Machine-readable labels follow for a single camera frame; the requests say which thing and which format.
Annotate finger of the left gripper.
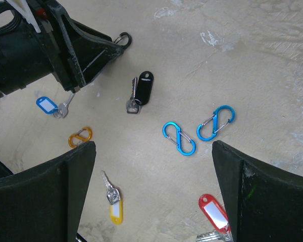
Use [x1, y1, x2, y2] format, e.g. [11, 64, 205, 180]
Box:
[49, 1, 124, 92]

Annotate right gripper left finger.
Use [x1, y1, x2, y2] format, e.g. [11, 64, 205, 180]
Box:
[0, 141, 96, 241]

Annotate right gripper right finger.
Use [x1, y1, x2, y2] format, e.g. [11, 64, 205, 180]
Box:
[212, 141, 303, 241]

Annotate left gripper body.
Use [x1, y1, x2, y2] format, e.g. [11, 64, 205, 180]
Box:
[0, 1, 66, 99]

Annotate yellow tag key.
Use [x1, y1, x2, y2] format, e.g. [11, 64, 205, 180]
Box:
[101, 171, 123, 225]

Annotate red tag key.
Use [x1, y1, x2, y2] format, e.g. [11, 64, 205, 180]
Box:
[195, 194, 233, 241]

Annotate blue tag key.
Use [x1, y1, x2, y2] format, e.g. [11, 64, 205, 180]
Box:
[36, 93, 75, 118]

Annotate black tag key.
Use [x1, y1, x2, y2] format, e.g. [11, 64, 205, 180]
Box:
[126, 71, 154, 114]

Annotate orange carabiner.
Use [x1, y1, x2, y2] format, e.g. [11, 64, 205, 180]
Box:
[68, 127, 92, 148]

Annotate blue carabiner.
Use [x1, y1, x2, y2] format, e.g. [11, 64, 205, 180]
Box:
[162, 122, 196, 156]
[196, 105, 235, 141]

